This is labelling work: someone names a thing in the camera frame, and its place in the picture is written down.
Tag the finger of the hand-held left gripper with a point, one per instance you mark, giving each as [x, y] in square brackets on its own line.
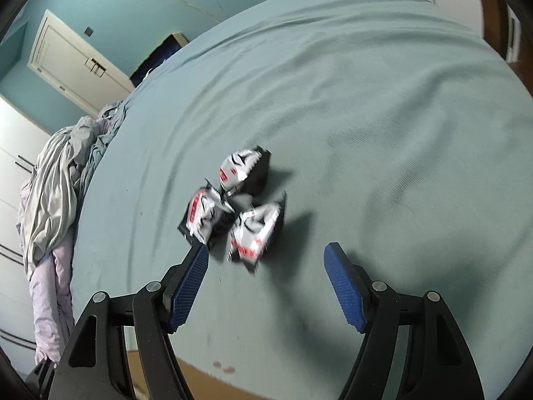
[41, 377]

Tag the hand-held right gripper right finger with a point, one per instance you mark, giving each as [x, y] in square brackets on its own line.
[343, 285]

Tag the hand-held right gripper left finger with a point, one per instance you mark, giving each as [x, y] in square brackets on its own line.
[187, 287]

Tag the brown cardboard box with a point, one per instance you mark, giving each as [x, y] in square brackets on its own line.
[216, 383]

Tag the white wardrobe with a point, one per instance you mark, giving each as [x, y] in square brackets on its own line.
[12, 216]

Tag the crumpled grey duvet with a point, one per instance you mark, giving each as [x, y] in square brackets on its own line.
[54, 183]

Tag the dark blue storage box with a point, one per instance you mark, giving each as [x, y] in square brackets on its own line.
[158, 56]

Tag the white door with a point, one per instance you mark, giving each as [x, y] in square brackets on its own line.
[75, 58]

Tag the brown wooden furniture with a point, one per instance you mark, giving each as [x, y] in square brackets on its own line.
[495, 16]

